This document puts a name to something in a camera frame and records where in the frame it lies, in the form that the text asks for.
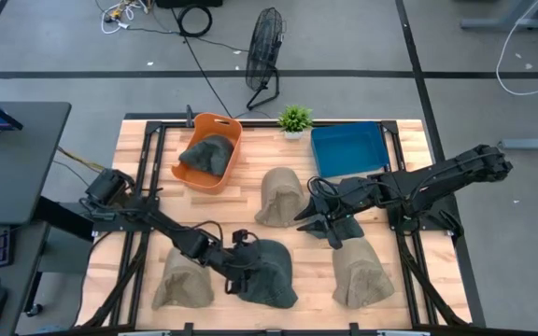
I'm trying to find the coiled black cable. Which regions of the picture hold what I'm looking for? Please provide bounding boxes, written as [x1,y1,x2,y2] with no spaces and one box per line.
[177,3,214,38]

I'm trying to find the white and yellow cable bundle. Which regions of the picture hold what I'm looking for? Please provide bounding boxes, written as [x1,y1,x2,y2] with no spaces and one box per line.
[94,0,151,35]

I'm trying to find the tan bucket hat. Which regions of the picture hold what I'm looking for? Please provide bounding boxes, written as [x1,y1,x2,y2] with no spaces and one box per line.
[150,246,216,311]
[332,236,396,310]
[254,166,308,229]

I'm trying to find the right gripper cable loops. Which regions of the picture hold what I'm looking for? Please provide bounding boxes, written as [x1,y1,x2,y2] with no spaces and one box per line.
[306,175,341,201]

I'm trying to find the long black floor cable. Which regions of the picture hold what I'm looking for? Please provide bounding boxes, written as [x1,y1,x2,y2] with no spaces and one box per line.
[149,7,250,119]

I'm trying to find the grey desk foot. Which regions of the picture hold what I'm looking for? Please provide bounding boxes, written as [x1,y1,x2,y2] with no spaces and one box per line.
[497,132,538,152]
[460,0,538,32]

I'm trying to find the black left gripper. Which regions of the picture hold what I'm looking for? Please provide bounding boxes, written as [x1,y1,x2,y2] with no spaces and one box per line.
[221,228,263,296]

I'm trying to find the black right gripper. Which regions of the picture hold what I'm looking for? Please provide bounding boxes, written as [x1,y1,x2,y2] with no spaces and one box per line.
[293,175,378,251]

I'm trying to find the black box on floor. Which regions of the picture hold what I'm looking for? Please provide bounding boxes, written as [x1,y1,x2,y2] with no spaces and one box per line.
[155,0,224,8]

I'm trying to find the black desk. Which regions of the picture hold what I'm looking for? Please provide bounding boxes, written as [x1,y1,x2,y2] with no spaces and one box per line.
[0,101,73,228]

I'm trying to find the white floor cable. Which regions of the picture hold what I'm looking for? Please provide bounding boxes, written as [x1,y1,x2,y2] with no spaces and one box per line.
[495,0,538,97]

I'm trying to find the black floor fan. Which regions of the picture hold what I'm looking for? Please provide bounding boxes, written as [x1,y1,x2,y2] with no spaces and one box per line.
[244,7,287,112]

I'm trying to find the black aluminium table frame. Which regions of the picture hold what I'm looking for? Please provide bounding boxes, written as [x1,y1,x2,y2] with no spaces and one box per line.
[81,119,474,329]

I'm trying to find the blue plastic bin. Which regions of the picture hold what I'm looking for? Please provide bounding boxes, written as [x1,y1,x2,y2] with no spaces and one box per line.
[310,120,390,179]

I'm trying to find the silver table bracket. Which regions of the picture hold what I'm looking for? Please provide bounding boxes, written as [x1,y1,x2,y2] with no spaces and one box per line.
[375,329,432,336]
[118,329,173,336]

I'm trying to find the orange plastic basket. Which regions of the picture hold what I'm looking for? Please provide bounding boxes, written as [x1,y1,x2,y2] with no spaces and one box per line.
[171,112,244,196]

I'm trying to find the dark grey keyboard desk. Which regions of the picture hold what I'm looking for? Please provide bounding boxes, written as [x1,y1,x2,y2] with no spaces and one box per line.
[0,220,51,336]

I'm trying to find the small green potted plant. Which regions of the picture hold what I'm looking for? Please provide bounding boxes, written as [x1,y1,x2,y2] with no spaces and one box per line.
[276,105,315,141]

